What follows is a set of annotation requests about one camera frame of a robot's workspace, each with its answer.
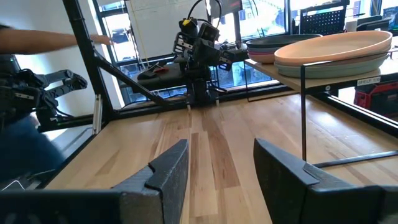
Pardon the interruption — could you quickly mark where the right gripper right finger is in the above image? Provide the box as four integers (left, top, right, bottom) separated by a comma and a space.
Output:
252, 138, 398, 224

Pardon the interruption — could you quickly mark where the dark green plate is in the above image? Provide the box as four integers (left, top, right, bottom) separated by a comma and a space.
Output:
245, 33, 324, 49

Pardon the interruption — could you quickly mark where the person's leg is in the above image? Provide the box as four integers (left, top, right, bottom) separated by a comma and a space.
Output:
0, 114, 65, 188

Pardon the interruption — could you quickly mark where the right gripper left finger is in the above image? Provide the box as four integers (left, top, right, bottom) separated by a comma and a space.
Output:
0, 138, 190, 224

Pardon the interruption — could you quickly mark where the white shelf label sticker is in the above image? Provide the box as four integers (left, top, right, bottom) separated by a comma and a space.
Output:
356, 75, 382, 88

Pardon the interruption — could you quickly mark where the computer monitor with red bar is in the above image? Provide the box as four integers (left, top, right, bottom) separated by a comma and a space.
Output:
209, 0, 244, 18

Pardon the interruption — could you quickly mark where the person's forearm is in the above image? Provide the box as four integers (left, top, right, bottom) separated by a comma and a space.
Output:
0, 26, 95, 55

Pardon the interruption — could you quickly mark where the black perforated panel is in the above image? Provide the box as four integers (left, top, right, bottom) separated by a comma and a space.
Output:
299, 1, 348, 35

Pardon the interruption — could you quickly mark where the blue plate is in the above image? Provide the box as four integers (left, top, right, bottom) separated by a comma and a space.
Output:
246, 46, 281, 54

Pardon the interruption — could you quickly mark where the red and black tool box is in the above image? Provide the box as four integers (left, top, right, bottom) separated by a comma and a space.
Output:
353, 81, 398, 119

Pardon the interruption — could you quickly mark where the sage green plate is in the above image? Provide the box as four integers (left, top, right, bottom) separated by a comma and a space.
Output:
274, 54, 391, 80

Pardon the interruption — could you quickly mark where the person's hand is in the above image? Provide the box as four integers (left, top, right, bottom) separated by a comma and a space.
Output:
90, 33, 114, 46

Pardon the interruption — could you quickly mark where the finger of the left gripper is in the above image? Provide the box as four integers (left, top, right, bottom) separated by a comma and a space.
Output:
172, 30, 188, 57
217, 49, 238, 72

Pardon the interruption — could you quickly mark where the black aluminium rig frame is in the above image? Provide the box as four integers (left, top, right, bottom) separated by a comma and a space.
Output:
37, 0, 398, 138

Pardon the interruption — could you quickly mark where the salmon pink plate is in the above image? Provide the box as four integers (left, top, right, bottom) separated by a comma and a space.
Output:
248, 53, 278, 65

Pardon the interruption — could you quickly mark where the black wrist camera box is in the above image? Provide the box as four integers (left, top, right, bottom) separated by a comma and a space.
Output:
197, 21, 221, 44

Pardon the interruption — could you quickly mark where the whiteboard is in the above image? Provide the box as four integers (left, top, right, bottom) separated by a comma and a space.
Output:
125, 0, 213, 60

